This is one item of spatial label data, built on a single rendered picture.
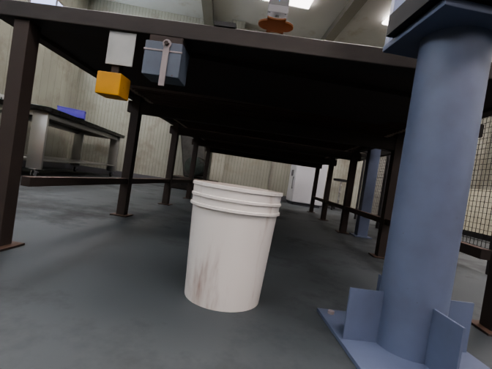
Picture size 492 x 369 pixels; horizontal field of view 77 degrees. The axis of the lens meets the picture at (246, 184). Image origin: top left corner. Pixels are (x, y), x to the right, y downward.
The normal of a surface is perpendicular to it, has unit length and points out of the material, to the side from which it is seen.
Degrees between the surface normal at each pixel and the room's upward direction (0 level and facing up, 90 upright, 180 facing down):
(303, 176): 90
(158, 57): 90
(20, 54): 90
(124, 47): 90
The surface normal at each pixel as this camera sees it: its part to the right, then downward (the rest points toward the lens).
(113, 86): -0.05, 0.01
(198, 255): -0.62, -0.02
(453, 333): -0.98, -0.15
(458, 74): -0.30, -0.03
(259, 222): 0.52, 0.15
